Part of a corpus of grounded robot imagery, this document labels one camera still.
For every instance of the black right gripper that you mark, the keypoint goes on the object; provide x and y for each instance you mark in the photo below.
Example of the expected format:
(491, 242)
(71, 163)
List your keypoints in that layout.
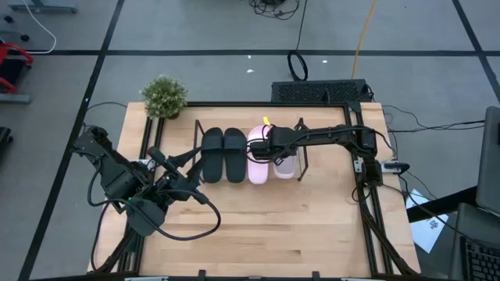
(281, 140)

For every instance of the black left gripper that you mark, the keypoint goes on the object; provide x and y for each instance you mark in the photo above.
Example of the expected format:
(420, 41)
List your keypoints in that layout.
(177, 181)

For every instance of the black rubber slide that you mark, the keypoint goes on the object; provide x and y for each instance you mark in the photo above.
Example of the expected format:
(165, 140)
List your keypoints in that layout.
(235, 164)
(212, 164)

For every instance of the pink rubber slide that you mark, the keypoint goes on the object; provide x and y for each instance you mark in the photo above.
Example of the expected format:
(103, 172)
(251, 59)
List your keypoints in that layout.
(258, 173)
(285, 170)

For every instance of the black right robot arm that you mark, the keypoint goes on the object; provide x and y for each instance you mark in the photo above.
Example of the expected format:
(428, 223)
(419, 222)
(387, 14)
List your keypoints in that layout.
(332, 134)

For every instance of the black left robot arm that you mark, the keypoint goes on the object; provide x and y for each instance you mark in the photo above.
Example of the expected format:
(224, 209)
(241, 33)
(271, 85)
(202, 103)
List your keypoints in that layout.
(117, 175)

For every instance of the black perforated computer case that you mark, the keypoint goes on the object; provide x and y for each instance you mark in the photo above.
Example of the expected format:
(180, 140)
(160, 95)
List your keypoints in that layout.
(312, 91)

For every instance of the small green potted plant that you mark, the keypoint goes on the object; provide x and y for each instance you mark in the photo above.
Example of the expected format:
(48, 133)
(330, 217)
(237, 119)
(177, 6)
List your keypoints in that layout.
(164, 97)

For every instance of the white paper sheet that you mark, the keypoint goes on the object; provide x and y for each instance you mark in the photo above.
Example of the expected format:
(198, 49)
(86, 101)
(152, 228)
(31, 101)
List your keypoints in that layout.
(427, 230)

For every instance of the black object at floor edge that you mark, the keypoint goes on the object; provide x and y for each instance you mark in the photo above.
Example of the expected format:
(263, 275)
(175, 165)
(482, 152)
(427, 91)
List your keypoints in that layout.
(4, 140)

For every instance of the grey floor bar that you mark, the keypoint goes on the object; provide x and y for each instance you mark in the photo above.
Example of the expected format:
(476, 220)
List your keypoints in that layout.
(13, 99)

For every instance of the grey monitor back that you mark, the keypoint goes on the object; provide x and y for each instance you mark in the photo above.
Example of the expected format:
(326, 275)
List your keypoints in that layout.
(490, 164)

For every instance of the red and black cart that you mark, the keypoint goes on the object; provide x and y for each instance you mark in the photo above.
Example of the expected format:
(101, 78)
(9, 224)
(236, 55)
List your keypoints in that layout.
(15, 48)

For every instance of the grey desk foot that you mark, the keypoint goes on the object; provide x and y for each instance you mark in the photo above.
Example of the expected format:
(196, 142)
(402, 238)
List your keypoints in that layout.
(43, 6)

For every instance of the dark grey laptop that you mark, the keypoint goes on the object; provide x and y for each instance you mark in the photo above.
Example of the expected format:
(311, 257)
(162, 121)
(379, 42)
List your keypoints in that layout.
(480, 257)

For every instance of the wooden shelf with black frame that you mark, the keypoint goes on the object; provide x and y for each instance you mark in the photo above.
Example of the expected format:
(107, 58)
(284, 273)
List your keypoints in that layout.
(272, 172)

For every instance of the black aluminium table frame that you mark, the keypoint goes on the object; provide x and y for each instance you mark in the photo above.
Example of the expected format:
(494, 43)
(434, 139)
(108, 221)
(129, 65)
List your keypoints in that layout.
(265, 104)

